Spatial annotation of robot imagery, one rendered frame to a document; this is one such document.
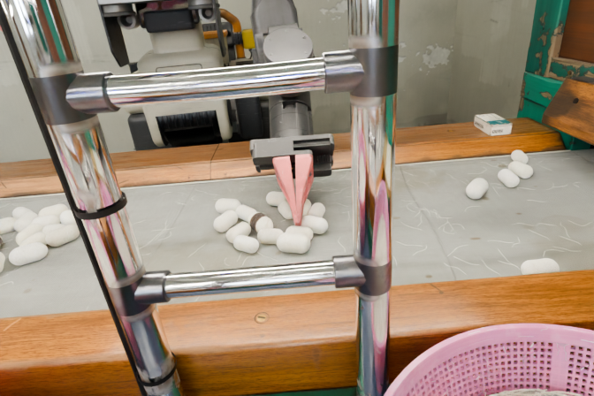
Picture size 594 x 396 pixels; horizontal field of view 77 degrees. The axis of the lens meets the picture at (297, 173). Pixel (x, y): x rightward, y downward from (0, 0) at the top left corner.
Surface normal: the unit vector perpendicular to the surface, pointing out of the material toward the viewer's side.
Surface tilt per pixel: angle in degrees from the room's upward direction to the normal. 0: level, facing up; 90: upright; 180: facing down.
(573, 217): 0
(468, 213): 0
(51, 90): 90
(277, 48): 40
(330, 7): 90
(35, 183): 45
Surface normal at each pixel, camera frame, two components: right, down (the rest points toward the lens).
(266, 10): 0.13, 0.30
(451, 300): -0.08, -0.91
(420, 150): -0.04, -0.35
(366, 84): -0.43, 0.41
